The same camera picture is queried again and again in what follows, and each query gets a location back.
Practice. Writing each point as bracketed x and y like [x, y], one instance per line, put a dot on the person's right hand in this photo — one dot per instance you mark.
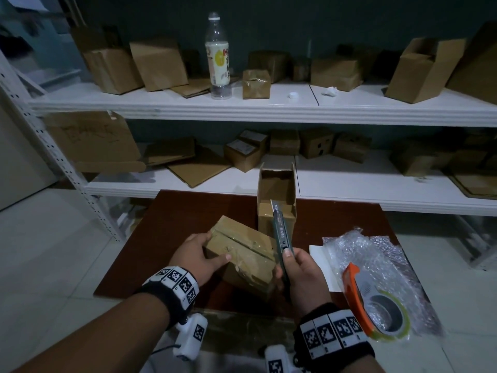
[306, 279]

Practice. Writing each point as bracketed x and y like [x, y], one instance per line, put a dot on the person's left hand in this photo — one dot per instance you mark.
[194, 256]

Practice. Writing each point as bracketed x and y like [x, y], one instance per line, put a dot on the white paper sheet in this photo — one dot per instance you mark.
[322, 264]

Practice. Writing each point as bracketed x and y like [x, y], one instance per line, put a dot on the green utility knife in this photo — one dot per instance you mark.
[281, 233]

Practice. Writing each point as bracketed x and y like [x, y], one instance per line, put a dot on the person's left forearm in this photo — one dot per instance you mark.
[97, 341]

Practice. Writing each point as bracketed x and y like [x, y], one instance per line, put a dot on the person's right forearm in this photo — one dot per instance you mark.
[372, 367]

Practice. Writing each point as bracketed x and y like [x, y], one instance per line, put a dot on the flat cardboard sheet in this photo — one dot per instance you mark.
[198, 168]

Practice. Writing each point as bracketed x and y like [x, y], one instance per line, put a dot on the folded flat cardboard box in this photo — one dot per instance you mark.
[171, 151]

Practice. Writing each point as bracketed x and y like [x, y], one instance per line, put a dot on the small white-labelled cardboard box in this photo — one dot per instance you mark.
[256, 136]
[242, 157]

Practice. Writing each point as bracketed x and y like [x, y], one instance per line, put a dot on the small cardboard box dark holes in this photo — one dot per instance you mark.
[316, 143]

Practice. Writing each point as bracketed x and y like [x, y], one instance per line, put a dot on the large flat cardboard box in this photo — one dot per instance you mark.
[93, 139]

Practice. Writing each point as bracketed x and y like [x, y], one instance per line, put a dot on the medium cardboard box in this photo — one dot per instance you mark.
[411, 161]

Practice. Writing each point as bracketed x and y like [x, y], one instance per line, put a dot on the small flat cardboard piece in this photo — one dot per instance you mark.
[192, 88]

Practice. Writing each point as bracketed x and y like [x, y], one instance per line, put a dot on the small taped brown package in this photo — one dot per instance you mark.
[256, 85]

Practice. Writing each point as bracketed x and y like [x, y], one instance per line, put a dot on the leaning cardboard box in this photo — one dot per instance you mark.
[159, 66]
[112, 71]

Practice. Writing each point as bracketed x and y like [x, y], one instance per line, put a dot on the flat cardboard stack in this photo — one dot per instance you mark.
[477, 186]

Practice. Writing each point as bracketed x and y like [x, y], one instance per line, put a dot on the square cardboard box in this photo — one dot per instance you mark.
[272, 62]

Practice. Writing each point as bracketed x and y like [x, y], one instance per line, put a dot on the narrow cardboard box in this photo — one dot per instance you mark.
[301, 69]

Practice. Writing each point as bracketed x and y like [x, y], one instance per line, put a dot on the big open-flap cardboard box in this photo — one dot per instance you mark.
[407, 79]

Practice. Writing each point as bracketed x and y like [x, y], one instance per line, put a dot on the very large cardboard box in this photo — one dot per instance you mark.
[477, 69]

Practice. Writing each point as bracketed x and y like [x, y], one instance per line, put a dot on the left black marker wristband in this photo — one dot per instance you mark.
[176, 281]

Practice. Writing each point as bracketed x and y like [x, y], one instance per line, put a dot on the black marker wristband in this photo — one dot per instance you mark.
[330, 334]
[176, 281]

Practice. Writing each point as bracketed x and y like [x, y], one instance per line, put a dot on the orange tape dispenser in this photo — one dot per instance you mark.
[353, 291]

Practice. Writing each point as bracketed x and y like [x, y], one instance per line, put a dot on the right black marker wristband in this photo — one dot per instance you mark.
[330, 334]

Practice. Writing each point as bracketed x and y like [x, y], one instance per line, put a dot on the clear bubble wrap sheet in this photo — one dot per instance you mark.
[388, 256]

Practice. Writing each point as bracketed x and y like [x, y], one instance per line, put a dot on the white metal shelf unit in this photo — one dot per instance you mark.
[233, 108]

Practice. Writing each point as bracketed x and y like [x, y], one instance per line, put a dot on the white bottle cap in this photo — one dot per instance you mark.
[293, 96]

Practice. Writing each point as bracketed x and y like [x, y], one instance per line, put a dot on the crumpled white tissue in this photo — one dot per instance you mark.
[330, 91]

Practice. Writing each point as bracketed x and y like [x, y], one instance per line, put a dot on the clear plastic bottle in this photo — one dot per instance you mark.
[218, 62]

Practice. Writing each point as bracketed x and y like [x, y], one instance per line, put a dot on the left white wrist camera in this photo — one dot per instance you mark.
[190, 337]

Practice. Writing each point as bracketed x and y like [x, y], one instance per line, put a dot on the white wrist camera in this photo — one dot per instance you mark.
[190, 337]
[275, 361]

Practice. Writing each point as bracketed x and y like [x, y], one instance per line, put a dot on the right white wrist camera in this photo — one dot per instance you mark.
[275, 361]

